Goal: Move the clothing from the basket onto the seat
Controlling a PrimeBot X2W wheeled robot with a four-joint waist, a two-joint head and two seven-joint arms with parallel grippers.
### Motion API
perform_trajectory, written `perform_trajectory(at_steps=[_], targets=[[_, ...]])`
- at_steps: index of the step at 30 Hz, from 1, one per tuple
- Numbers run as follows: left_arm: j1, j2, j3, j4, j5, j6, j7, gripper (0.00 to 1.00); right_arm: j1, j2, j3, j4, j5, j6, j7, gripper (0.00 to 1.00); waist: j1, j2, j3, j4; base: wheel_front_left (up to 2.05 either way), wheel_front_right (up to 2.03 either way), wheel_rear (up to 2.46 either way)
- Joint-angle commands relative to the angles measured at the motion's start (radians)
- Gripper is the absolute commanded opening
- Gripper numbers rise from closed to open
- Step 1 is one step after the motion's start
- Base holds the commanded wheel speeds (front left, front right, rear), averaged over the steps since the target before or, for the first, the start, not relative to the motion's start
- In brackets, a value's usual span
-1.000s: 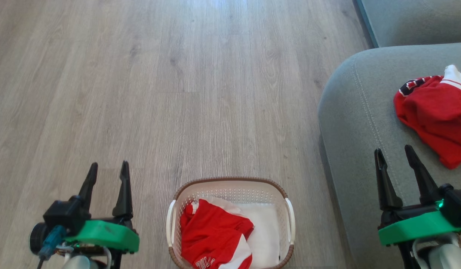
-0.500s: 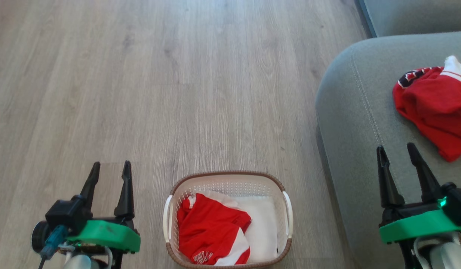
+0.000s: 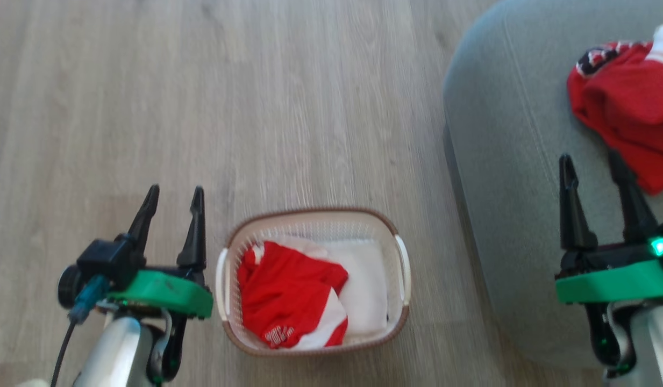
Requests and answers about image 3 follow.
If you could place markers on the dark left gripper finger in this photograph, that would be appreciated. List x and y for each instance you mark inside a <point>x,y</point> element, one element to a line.
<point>194,231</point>
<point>144,217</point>

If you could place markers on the white laundry basket brown rim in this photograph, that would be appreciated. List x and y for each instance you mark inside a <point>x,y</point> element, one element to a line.
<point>309,223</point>

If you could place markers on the red and white striped garment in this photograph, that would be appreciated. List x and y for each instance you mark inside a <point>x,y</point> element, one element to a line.
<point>288,295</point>

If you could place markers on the grey fabric sofa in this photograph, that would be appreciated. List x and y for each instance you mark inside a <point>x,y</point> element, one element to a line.
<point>503,161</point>

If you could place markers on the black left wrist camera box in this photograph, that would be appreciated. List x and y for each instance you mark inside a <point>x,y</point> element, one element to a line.
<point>102,263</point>

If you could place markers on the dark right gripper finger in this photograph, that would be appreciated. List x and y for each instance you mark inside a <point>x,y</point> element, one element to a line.
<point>632,204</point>
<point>572,209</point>

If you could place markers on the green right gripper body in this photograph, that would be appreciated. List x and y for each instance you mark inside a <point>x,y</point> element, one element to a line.
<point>616,277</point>

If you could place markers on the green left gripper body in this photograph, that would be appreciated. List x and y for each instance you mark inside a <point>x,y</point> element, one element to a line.
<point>164,290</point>

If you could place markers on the red jersey with checked collar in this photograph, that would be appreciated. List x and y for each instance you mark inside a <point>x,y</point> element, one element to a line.
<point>627,102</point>

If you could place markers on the plain white cloth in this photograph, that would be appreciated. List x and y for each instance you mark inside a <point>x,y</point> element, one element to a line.
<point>363,290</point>

